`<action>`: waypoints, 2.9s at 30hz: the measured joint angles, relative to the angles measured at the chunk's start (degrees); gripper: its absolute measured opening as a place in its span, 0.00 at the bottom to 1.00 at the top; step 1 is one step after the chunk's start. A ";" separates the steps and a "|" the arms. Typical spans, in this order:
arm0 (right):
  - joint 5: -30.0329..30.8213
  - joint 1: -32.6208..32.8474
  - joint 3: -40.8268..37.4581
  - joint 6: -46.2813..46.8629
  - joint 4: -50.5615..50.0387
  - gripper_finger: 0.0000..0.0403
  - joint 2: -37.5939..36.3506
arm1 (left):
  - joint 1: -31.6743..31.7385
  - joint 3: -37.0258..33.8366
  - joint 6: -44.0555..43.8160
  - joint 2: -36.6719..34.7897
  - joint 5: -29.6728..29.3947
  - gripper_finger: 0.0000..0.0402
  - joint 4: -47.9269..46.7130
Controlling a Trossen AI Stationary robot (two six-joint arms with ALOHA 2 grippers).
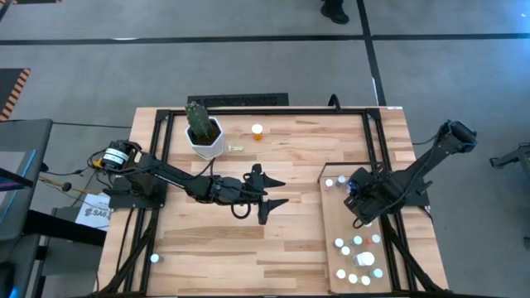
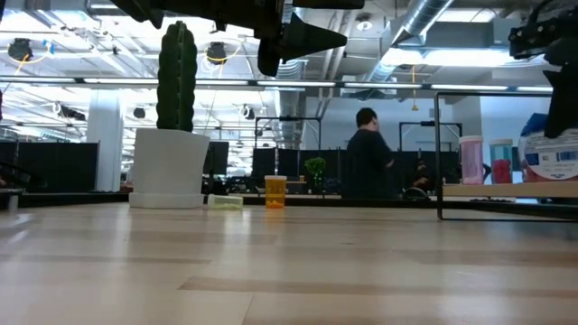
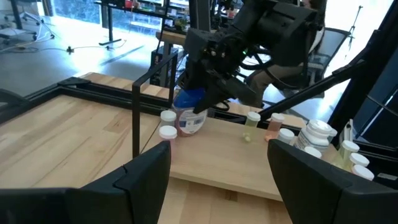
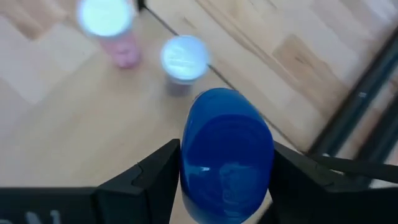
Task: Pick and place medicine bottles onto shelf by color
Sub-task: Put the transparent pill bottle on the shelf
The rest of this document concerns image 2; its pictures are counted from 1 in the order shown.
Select white pot saucer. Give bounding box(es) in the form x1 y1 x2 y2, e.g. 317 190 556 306
128 192 206 210

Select black partition wall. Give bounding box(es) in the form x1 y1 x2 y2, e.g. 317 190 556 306
0 141 99 193
250 139 464 202

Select wooden shelf black frame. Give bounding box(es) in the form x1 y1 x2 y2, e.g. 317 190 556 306
434 89 578 223

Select long ceiling light strip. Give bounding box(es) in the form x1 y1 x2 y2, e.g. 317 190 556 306
0 76 555 91

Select pink medicine bottle white cap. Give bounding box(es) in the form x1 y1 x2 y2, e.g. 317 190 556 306
459 135 485 186

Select silver ventilation duct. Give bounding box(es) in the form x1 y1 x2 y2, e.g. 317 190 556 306
360 0 455 85
256 8 317 150

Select small green plant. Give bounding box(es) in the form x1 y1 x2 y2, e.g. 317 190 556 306
304 156 327 186

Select black metal stand frame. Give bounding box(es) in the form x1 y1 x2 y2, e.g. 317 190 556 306
254 116 322 153
398 120 463 153

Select black ceiling device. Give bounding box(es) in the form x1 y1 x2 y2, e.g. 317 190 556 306
6 37 36 63
206 41 228 65

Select white building column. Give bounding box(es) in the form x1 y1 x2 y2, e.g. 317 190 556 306
87 89 124 193

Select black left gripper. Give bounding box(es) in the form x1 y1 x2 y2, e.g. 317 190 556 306
211 0 367 79

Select green cactus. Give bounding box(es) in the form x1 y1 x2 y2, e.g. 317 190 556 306
155 20 199 133

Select blue bottle pink capsules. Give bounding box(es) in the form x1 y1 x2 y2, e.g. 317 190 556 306
489 138 515 185

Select person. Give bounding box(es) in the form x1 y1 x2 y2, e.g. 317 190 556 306
341 107 396 200
413 160 434 193

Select large orange medicine bottle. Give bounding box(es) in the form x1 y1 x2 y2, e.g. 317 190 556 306
264 174 288 210

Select white labelled pill bottle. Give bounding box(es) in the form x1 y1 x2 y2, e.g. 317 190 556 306
517 112 578 182

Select small yellow medicine bottle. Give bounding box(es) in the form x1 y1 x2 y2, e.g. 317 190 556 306
207 193 245 211

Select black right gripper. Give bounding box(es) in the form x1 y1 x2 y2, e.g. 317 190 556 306
508 0 578 140

